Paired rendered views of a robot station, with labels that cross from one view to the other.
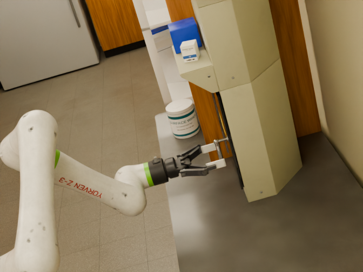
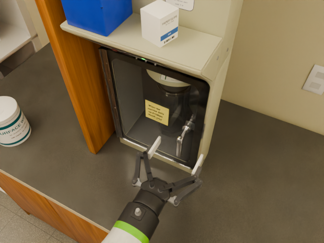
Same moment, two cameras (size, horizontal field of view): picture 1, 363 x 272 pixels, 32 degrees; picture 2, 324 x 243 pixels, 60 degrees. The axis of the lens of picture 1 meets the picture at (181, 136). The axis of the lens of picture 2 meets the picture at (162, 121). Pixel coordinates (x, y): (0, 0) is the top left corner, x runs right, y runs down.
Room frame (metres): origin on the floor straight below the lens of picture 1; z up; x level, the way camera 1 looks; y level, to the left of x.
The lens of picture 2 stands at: (1.86, 0.31, 1.83)
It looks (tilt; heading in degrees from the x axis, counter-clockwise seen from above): 51 degrees down; 296
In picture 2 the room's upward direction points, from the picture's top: straight up
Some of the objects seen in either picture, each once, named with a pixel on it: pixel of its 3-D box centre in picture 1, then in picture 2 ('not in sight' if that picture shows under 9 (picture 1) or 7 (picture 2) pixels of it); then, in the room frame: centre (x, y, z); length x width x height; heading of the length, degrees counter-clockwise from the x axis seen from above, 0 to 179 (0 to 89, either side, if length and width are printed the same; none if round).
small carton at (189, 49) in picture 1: (190, 51); (159, 23); (2.07, -0.11, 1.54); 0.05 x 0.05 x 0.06; 72
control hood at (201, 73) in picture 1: (194, 67); (140, 51); (2.12, -0.12, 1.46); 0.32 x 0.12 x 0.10; 178
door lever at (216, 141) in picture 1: (222, 148); (182, 141); (2.01, -0.13, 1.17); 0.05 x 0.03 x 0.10; 88
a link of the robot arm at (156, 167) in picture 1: (159, 170); (138, 220); (2.02, 0.12, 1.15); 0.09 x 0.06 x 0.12; 178
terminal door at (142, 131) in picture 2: (224, 127); (154, 116); (2.12, -0.17, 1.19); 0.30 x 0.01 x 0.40; 178
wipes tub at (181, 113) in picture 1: (182, 118); (6, 121); (2.67, -0.03, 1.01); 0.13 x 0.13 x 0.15
